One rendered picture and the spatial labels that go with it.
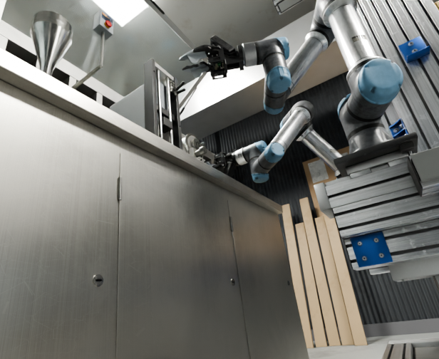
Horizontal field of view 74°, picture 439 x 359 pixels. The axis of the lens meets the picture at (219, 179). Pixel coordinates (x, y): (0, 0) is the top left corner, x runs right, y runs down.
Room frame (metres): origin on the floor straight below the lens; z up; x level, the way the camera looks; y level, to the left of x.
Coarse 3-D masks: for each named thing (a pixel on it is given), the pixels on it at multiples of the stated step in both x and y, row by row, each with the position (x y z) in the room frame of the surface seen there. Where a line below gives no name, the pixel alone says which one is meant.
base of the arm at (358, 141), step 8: (360, 128) 0.80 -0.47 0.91; (368, 128) 0.79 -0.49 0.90; (376, 128) 0.79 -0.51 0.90; (384, 128) 0.80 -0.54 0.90; (352, 136) 0.83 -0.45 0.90; (360, 136) 0.81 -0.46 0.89; (368, 136) 0.79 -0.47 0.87; (376, 136) 0.78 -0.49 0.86; (384, 136) 0.79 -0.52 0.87; (352, 144) 0.84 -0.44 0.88; (360, 144) 0.80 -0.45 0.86; (368, 144) 0.78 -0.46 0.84; (376, 144) 0.78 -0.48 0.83; (352, 152) 0.84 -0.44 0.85
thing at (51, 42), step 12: (36, 24) 0.69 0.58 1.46; (48, 24) 0.70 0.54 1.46; (36, 36) 0.71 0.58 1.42; (48, 36) 0.71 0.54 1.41; (60, 36) 0.73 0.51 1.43; (36, 48) 0.72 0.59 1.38; (48, 48) 0.73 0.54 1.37; (60, 48) 0.75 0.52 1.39; (48, 60) 0.74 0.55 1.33; (60, 60) 0.78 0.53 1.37; (48, 72) 0.75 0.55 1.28
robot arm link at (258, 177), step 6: (258, 156) 1.18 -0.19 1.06; (252, 162) 1.19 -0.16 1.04; (258, 162) 1.14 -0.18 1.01; (252, 168) 1.19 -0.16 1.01; (258, 168) 1.16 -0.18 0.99; (252, 174) 1.20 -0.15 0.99; (258, 174) 1.18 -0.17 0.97; (264, 174) 1.18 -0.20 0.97; (258, 180) 1.21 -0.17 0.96; (264, 180) 1.22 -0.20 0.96
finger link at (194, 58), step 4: (188, 52) 0.71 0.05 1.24; (192, 52) 0.70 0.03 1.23; (196, 52) 0.71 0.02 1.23; (200, 52) 0.71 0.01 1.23; (204, 52) 0.71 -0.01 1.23; (184, 56) 0.72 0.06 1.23; (188, 56) 0.71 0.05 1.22; (192, 56) 0.71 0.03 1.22; (196, 56) 0.71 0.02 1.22; (200, 56) 0.71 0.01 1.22; (204, 56) 0.71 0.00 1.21; (180, 60) 0.73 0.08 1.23; (184, 60) 0.73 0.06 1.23; (192, 60) 0.71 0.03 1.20; (196, 60) 0.71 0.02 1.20
